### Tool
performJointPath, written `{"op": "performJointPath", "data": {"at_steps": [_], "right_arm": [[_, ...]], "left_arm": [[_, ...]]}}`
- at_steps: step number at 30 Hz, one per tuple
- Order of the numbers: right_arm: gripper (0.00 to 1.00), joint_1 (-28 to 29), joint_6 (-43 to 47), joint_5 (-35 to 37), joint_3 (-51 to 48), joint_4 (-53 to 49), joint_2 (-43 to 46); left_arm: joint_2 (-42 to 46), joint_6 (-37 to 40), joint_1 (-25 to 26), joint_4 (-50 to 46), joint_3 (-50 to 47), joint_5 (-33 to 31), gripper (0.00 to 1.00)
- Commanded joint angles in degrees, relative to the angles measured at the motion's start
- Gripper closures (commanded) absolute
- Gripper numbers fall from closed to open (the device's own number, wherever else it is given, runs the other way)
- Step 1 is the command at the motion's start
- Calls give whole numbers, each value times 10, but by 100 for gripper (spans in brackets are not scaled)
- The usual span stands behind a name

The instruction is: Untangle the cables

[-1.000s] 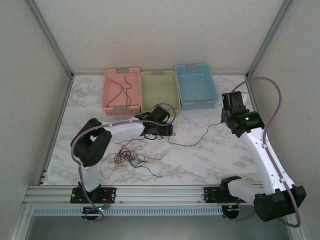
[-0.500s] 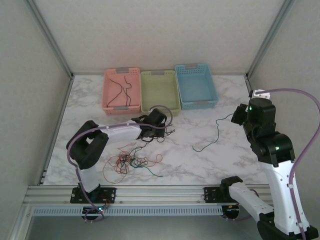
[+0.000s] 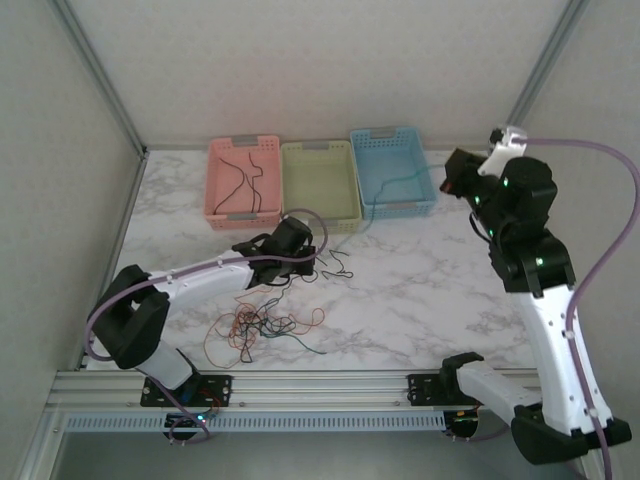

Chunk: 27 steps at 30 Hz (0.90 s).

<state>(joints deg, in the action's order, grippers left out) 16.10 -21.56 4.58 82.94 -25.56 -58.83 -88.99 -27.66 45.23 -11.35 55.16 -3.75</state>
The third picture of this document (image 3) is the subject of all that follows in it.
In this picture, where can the pink plastic basket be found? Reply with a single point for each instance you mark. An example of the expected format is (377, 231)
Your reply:
(240, 145)

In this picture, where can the aluminium table edge rail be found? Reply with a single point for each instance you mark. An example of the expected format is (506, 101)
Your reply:
(122, 225)
(175, 148)

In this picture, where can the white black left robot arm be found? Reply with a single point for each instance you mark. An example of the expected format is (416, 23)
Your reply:
(210, 285)

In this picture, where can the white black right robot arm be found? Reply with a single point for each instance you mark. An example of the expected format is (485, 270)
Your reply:
(550, 350)

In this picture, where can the blue plastic basket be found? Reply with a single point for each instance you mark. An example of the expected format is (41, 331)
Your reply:
(395, 155)

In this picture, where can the electronics board with LED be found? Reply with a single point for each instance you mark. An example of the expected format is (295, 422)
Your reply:
(189, 422)
(465, 422)

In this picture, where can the green plastic basket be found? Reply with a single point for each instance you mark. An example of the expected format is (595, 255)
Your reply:
(320, 185)

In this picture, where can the aluminium frame post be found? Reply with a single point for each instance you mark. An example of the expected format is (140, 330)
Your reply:
(105, 75)
(540, 75)

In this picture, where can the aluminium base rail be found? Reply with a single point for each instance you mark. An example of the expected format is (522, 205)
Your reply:
(325, 390)

